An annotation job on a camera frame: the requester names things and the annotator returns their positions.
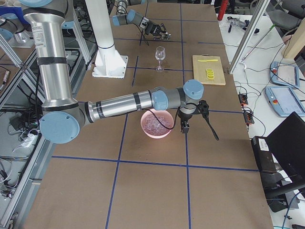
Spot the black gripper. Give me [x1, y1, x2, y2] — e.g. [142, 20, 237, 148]
[178, 100, 219, 141]
[144, 21, 167, 41]

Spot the steel jigger cup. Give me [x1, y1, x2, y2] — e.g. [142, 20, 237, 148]
[162, 33, 171, 40]

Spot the clear wine glass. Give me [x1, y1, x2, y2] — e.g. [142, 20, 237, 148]
[155, 46, 166, 72]

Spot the clear ice cubes pile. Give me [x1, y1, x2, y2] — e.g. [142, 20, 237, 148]
[143, 114, 172, 135]

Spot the lemon slice front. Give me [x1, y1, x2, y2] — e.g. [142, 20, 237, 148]
[207, 75, 214, 80]

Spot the pink bowl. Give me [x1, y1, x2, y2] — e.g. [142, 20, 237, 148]
[140, 109, 174, 139]

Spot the bamboo cutting board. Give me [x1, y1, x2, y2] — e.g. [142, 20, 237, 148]
[192, 55, 226, 86]

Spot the yellow plastic knife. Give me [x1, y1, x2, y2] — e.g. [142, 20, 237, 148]
[197, 59, 218, 62]

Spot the red fire extinguisher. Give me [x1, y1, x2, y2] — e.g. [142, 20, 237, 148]
[217, 0, 229, 21]

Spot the right blue teach pendant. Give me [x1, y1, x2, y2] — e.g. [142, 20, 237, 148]
[264, 86, 305, 117]

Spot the blue teach pendant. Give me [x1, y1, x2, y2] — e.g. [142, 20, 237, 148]
[264, 86, 305, 117]
[270, 62, 300, 89]

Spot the left blue teach pendant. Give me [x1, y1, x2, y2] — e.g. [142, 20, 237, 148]
[270, 62, 300, 89]

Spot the wooden board stand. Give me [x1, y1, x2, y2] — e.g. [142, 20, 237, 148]
[282, 20, 305, 59]

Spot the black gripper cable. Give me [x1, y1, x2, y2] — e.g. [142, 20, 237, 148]
[147, 108, 178, 131]

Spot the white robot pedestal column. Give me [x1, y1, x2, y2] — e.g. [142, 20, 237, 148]
[85, 0, 128, 79]

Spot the aluminium frame post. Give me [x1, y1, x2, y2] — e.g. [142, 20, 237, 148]
[228, 0, 270, 74]

